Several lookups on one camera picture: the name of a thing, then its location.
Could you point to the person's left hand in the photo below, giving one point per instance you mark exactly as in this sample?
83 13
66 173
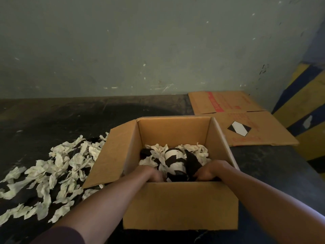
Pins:
155 174

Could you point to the person's right hand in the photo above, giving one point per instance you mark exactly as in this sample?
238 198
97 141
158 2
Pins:
213 170

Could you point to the pile of white paper shreds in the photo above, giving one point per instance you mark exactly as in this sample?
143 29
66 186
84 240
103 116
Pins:
61 165
200 151

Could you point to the brown cardboard box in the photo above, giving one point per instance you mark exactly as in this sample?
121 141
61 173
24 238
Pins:
177 205

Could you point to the person's right forearm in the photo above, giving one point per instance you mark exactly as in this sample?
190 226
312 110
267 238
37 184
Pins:
269 200

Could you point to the person's left forearm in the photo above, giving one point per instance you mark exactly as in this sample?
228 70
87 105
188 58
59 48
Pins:
106 208

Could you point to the flattened red-printed cardboard sheet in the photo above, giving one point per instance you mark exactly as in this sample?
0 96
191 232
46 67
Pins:
228 104

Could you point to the dark bottle with white label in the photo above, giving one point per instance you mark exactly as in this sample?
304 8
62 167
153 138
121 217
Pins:
175 156

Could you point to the maroon sleeve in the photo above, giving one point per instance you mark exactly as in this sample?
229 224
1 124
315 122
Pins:
61 236

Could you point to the yellow and black striped pillar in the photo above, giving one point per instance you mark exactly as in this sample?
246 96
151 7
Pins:
304 104

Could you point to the dark scuffed table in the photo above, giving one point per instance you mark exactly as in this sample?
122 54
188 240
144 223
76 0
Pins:
38 119

